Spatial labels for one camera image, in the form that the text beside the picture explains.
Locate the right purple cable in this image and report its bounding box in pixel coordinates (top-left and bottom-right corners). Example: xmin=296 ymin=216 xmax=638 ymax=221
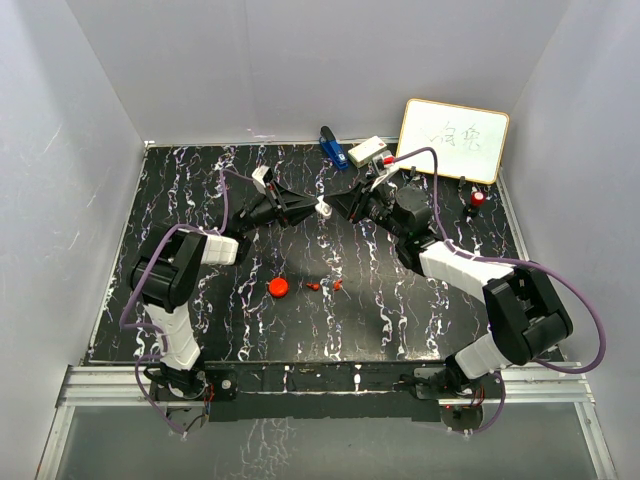
xmin=392 ymin=147 xmax=607 ymax=441

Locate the small whiteboard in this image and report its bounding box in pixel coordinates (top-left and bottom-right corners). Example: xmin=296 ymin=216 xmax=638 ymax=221
xmin=396 ymin=98 xmax=510 ymax=185

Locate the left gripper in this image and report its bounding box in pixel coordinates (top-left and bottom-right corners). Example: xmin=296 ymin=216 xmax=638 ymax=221
xmin=239 ymin=181 xmax=321 ymax=235

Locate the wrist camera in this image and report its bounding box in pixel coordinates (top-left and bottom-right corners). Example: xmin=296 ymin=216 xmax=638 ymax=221
xmin=371 ymin=150 xmax=399 ymax=190
xmin=251 ymin=165 xmax=273 ymax=195

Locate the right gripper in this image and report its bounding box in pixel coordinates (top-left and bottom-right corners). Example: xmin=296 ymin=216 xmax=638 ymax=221
xmin=325 ymin=174 xmax=407 ymax=240

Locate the red stamp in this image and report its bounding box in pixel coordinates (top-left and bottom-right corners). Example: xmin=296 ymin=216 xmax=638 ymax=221
xmin=464 ymin=190 xmax=486 ymax=218

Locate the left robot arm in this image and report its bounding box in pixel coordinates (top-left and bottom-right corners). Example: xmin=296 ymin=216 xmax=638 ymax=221
xmin=129 ymin=181 xmax=332 ymax=399

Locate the white earbud charging case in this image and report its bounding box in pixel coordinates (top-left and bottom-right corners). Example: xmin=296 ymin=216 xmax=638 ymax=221
xmin=315 ymin=195 xmax=332 ymax=219

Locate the aluminium frame rail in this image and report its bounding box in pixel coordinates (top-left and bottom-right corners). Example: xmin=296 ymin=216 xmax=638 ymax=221
xmin=37 ymin=366 xmax=618 ymax=479

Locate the red earbud charging case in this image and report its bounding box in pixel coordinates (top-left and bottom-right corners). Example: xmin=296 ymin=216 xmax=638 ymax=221
xmin=268 ymin=277 xmax=289 ymax=298

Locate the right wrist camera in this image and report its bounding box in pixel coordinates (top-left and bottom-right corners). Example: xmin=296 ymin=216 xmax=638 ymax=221
xmin=371 ymin=150 xmax=399 ymax=190

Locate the blue stapler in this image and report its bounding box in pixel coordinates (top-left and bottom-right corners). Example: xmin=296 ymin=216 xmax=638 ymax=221
xmin=319 ymin=126 xmax=349 ymax=170

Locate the white cardboard box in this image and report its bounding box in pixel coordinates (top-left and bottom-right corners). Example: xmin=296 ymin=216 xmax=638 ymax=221
xmin=347 ymin=136 xmax=387 ymax=168

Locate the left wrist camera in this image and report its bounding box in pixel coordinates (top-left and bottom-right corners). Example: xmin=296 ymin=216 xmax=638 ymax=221
xmin=251 ymin=165 xmax=273 ymax=195

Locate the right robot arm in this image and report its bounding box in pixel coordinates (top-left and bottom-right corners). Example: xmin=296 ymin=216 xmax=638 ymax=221
xmin=325 ymin=181 xmax=573 ymax=397

